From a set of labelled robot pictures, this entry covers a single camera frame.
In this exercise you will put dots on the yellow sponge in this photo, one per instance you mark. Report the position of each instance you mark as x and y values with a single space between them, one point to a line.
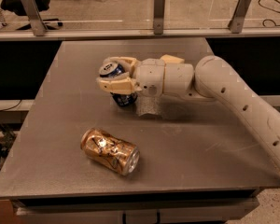
172 59

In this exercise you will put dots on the black office chair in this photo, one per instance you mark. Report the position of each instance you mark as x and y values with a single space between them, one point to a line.
16 7

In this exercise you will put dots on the middle metal bracket post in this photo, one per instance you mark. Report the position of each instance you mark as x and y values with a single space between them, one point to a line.
158 16

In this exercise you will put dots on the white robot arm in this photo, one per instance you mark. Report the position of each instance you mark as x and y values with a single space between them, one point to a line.
211 78

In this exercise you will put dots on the right metal bracket post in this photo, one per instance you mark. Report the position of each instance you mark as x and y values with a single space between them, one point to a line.
237 21

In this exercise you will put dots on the blue pepsi can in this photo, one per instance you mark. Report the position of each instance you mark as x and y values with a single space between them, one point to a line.
114 69

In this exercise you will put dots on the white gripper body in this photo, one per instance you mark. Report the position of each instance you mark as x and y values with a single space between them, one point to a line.
150 76

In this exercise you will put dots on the metal rail beam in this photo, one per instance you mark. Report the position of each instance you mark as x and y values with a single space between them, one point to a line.
74 35

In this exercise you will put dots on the gold brown soda can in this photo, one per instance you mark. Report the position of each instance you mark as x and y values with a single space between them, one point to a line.
116 154

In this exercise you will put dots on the left metal bracket post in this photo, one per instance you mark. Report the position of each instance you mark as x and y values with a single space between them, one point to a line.
38 26

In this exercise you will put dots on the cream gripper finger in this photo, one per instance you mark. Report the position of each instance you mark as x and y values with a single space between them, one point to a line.
128 63
122 84

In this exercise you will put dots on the metal bracket post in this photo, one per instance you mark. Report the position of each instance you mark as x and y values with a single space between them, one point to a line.
38 26
158 16
237 21

